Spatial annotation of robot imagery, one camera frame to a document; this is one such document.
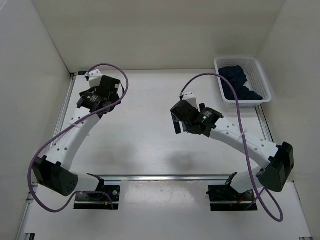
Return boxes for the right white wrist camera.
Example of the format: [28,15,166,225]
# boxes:
[180,91,198,109]

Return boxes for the aluminium frame rail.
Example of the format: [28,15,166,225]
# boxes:
[99,174,230,182]

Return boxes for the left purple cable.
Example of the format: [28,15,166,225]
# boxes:
[27,63,130,213]

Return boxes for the white plastic basket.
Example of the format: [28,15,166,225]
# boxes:
[214,56,272,108]

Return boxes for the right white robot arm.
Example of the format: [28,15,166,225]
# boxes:
[170,100,294,200]

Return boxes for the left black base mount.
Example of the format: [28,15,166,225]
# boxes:
[71,173,121,210]

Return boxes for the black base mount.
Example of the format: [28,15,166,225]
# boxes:
[71,173,121,210]
[206,172,258,212]

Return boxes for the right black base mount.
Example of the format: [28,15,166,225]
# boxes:
[206,172,258,212]

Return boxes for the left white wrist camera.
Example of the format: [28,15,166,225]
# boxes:
[84,69,103,88]

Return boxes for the navy blue shorts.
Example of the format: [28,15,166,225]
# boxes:
[218,65,263,101]

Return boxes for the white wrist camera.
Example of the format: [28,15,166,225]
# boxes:
[84,69,103,88]
[180,91,198,109]

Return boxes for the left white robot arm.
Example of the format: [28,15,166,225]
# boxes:
[32,73,122,200]

